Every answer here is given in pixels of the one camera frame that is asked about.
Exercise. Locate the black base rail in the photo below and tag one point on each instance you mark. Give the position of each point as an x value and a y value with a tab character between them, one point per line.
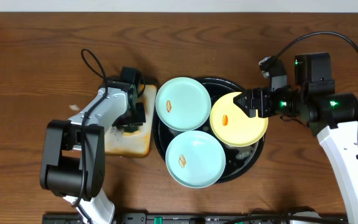
141	218

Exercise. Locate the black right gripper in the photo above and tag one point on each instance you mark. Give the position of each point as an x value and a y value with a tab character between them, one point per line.
260	102

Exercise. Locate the round black tray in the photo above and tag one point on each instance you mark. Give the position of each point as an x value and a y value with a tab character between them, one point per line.
238	159

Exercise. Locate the yellow plate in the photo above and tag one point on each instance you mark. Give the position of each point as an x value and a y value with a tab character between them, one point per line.
232	126

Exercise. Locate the light blue plate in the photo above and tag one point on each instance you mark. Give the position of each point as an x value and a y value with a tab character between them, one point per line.
195	159
183	104

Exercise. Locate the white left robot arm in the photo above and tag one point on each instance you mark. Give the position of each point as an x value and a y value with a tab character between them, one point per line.
73	161

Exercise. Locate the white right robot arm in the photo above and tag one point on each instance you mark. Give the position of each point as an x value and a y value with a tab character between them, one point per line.
332	118

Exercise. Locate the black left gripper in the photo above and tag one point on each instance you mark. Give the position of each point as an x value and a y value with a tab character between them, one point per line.
138	113

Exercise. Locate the green yellow scrub sponge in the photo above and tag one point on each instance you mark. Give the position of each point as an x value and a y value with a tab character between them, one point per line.
131	132

